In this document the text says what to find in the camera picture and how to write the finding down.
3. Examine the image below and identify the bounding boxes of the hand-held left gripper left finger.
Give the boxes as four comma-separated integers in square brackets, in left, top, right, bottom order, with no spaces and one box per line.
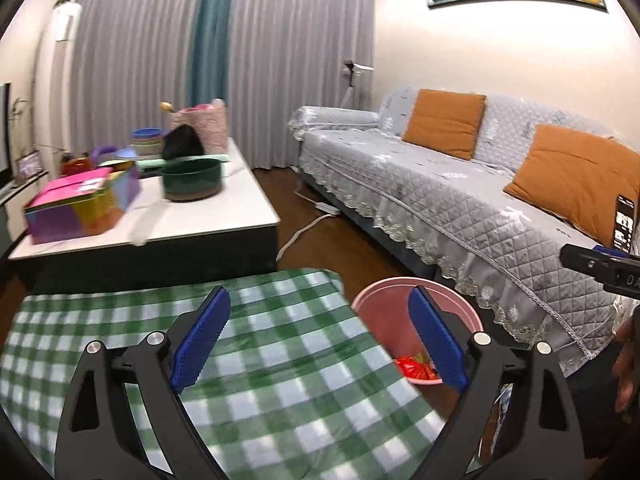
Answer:
[52,285,233,480]

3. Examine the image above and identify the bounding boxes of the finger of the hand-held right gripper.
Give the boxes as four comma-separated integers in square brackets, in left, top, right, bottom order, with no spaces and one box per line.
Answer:
[592,244,640,261]
[560,242,632,281]

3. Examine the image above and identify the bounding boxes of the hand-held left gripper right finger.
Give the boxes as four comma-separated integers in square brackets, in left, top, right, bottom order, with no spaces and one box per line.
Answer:
[407,284,586,480]

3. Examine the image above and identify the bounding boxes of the large red plastic bag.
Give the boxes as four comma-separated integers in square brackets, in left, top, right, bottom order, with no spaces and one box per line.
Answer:
[394,352,443,381]

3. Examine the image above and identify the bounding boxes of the pink plastic bin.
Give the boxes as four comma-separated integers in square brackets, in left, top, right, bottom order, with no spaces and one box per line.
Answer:
[351,276,485,387]

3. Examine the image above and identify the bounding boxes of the person's right hand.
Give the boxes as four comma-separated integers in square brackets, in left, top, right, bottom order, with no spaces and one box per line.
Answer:
[612,305,640,413]

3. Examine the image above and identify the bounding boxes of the black rectangular device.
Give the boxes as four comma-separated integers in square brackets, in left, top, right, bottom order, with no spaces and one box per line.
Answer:
[613,194,637,253]

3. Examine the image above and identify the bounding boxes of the orange cushion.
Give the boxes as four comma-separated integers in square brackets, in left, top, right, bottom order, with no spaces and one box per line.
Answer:
[401,89,487,161]
[502,124,640,246]

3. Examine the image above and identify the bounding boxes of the green checked tablecloth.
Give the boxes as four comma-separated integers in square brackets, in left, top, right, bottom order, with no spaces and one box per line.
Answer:
[0,267,451,480]

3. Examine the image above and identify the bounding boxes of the translucent plastic case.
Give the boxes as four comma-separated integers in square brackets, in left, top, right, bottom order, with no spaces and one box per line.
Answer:
[131,205,166,247]

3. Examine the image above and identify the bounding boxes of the sofa with grey quilted cover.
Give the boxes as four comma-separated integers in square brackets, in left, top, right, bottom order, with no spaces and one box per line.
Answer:
[289,85,640,376]

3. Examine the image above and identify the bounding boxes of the white top coffee table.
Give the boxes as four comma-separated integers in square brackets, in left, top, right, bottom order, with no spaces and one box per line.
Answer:
[7,137,281,291]

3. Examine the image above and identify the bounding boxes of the dark green round container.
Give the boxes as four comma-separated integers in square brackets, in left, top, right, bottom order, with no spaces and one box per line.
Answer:
[161,156,223,202]

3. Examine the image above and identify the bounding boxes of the colourful tin box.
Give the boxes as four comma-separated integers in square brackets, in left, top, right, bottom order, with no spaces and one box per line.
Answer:
[22,167,143,246]

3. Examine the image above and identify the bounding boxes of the black fabric pouch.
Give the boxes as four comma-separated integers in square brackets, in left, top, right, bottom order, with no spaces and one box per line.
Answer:
[161,124,206,161]

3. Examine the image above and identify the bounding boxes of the stack of coloured bowls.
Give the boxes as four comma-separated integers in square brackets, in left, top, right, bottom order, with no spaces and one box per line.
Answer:
[131,127,165,158]

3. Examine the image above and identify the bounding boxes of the red glossy teapot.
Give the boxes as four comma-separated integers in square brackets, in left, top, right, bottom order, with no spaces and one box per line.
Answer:
[61,156,92,177]

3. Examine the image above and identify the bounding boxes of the pink basket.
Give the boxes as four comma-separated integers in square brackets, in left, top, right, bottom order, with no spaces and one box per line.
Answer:
[170,99,231,156]

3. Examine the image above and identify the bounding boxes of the grey white television stand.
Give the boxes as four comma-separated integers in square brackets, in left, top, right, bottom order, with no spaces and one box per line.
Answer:
[0,170,51,256]

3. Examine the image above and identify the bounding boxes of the white floor lamp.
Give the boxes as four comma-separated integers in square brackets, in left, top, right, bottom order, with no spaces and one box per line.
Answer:
[342,60,375,108]

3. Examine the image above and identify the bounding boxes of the bamboo plant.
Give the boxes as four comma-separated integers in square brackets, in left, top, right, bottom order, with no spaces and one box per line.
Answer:
[7,99,31,156]

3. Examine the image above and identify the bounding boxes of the television with grey cover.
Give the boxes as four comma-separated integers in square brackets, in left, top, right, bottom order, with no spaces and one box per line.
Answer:
[0,82,12,176]

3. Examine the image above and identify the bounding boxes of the grey curtain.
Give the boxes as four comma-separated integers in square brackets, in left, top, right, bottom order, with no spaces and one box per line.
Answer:
[227,0,376,171]
[70,0,211,161]

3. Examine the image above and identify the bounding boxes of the white standing air conditioner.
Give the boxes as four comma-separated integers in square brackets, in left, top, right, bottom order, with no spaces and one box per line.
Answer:
[32,2,83,161]

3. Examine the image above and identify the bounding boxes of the teal curtain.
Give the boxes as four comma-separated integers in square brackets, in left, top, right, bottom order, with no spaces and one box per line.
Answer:
[192,0,241,111]

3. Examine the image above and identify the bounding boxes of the white power cable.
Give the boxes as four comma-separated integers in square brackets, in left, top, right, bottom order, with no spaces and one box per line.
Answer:
[276,212,333,261]

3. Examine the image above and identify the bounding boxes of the small photo frame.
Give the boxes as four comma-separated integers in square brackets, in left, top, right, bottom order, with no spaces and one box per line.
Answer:
[12,151,45,183]

